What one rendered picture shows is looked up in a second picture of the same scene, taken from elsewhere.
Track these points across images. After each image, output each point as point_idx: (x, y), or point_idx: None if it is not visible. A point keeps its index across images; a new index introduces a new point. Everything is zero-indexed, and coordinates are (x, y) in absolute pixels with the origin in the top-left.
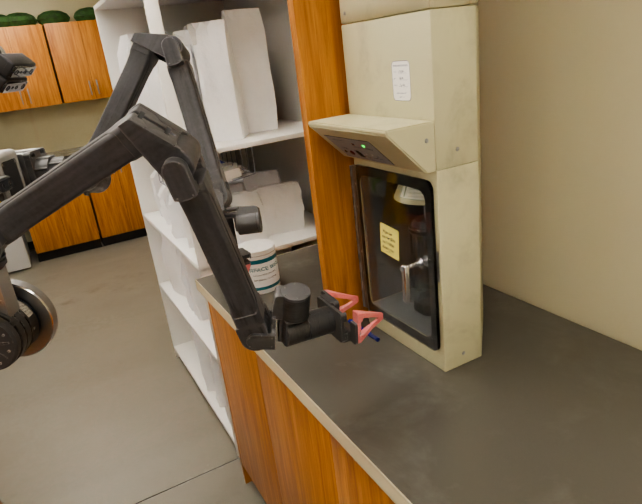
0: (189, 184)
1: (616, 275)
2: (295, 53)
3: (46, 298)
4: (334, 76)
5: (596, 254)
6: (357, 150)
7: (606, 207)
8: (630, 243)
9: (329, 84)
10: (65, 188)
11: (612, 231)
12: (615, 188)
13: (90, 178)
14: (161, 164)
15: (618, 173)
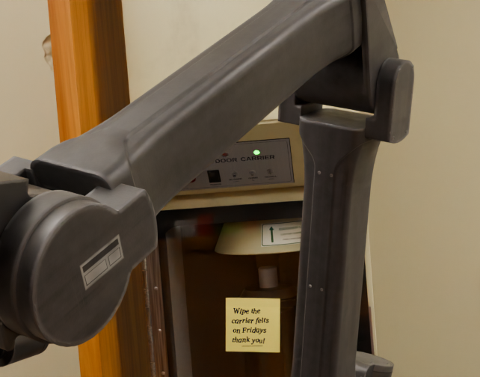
0: (409, 110)
1: (426, 339)
2: (55, 15)
3: None
4: (90, 67)
5: (395, 320)
6: (216, 169)
7: (400, 254)
8: (438, 291)
9: (89, 78)
10: (254, 101)
11: (413, 283)
12: (408, 227)
13: (288, 84)
14: (377, 69)
15: (410, 208)
